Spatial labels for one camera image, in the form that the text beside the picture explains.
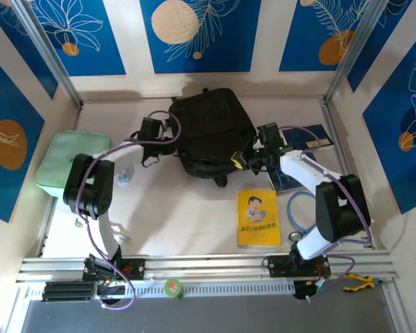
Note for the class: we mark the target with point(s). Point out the black backpack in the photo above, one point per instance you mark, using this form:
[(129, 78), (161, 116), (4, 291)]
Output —
[(211, 118)]

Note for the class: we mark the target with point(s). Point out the navy blue notebook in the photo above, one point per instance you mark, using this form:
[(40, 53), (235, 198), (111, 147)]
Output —
[(312, 135)]

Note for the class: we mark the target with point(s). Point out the yellow cartoon book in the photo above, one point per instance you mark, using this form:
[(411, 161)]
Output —
[(258, 218)]

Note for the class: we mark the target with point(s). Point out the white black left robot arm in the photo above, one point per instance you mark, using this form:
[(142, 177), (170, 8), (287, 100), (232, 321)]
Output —
[(90, 184)]

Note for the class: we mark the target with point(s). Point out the clear plastic item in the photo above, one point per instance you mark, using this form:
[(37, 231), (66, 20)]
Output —
[(119, 234)]

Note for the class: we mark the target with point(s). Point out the mint green zip pouch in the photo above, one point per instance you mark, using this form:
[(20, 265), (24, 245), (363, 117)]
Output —
[(66, 149)]

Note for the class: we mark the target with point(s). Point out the green tape roll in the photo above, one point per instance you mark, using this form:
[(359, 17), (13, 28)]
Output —
[(173, 288)]

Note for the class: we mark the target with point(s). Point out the yellow black pliers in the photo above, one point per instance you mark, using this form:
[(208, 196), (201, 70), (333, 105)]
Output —
[(360, 279)]

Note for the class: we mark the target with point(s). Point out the dark grey board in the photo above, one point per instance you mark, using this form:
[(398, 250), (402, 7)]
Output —
[(208, 317)]

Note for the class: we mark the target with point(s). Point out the black ribbed block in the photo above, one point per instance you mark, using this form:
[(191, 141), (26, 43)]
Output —
[(67, 291)]

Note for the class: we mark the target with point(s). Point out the aluminium side rail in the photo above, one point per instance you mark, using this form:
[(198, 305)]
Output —
[(339, 152)]

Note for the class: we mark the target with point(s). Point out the long aluminium base rail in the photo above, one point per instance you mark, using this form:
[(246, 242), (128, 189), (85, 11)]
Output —
[(211, 265)]

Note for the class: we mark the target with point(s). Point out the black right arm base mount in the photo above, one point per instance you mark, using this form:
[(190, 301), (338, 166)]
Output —
[(279, 266)]

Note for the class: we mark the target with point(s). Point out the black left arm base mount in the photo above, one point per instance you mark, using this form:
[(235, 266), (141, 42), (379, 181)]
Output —
[(135, 267)]

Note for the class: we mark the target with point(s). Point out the aluminium frame post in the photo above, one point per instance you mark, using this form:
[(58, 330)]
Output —
[(353, 48), (48, 52)]

